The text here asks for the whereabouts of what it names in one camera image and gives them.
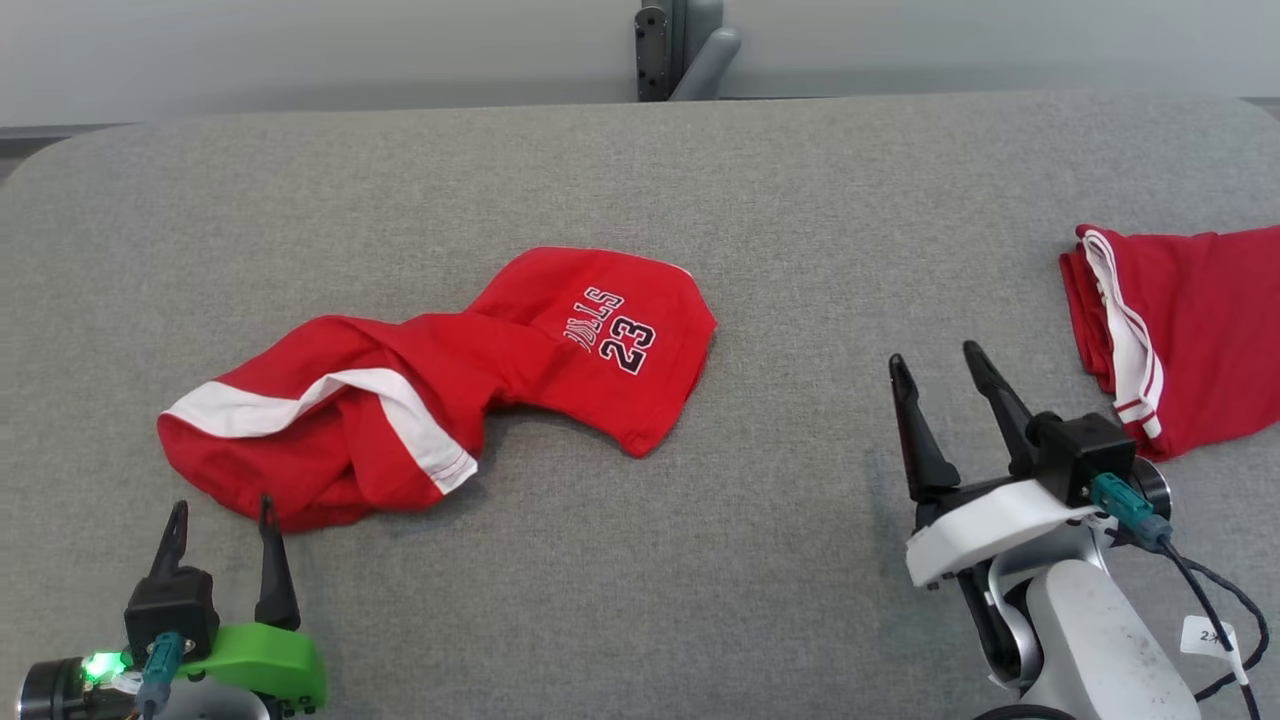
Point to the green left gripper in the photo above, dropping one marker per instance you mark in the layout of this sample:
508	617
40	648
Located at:
270	655

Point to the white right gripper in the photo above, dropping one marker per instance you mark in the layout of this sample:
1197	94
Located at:
990	525

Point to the red jersey with striped trim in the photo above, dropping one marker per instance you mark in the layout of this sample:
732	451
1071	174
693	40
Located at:
1200	330

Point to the red shorts with white band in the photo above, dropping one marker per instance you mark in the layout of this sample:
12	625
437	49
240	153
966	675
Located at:
560	340

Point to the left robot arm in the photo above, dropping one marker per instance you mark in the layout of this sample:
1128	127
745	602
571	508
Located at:
55	690

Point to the grey fabric sofa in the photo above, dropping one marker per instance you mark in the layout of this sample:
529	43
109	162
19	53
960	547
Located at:
600	600

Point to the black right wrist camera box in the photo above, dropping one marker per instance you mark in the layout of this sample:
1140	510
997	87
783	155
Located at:
1080	450

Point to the teal left camera connector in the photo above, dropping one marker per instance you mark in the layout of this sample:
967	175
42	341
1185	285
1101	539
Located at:
160	665

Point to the teal camera connector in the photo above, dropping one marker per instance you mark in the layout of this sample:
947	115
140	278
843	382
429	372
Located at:
160	665
1125	505

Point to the teal right camera connector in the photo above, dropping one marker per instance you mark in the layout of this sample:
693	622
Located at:
1125	505

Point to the grey metal frame post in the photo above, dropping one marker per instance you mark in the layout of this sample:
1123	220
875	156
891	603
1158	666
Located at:
665	50

